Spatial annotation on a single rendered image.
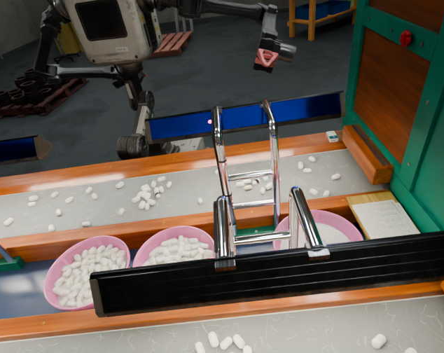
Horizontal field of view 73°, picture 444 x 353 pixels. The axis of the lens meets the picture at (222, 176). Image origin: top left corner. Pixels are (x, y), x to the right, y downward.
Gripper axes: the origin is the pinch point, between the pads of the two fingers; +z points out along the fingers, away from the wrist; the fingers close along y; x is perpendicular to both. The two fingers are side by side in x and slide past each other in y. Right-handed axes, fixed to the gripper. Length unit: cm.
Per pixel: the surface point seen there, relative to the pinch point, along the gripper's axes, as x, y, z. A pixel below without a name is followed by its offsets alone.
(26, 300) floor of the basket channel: 59, 76, 54
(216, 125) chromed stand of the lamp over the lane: 10.3, 11.3, 23.5
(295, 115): -12.3, 9.0, 10.2
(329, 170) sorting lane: -37, 35, -4
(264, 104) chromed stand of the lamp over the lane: -1.8, 7.2, 11.7
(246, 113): 2.6, 11.9, 11.4
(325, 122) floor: -86, 98, -172
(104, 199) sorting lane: 50, 66, 12
